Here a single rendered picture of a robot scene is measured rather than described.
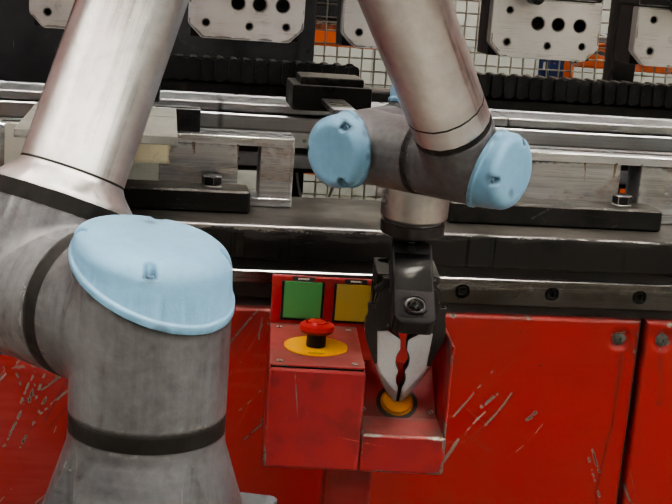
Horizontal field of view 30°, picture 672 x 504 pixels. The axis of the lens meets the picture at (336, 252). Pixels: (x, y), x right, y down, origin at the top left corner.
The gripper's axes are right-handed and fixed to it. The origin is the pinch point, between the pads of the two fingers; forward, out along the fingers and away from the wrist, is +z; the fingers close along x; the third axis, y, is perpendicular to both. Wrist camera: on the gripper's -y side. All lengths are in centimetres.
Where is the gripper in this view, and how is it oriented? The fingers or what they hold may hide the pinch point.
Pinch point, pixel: (398, 393)
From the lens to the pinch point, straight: 144.0
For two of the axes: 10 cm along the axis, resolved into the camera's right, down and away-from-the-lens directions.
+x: -10.0, -0.6, -0.6
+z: -0.7, 9.5, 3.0
